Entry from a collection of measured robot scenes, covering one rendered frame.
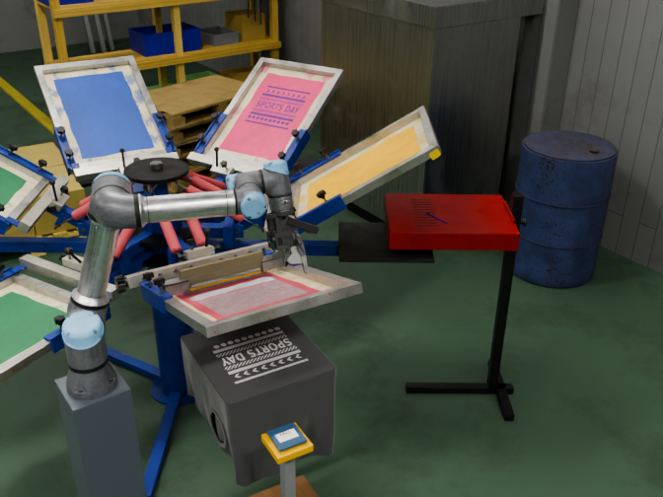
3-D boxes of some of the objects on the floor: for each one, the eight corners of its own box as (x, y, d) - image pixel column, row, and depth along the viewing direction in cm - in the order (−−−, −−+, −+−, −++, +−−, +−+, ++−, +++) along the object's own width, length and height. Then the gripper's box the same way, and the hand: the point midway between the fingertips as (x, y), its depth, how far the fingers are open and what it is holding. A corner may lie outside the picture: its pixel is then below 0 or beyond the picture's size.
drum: (613, 273, 540) (640, 147, 495) (553, 299, 507) (577, 167, 462) (545, 240, 586) (563, 121, 541) (486, 261, 554) (501, 138, 509)
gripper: (255, 210, 237) (264, 270, 241) (280, 216, 220) (290, 280, 224) (279, 205, 241) (288, 263, 245) (306, 210, 224) (316, 273, 228)
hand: (297, 270), depth 236 cm, fingers open, 14 cm apart
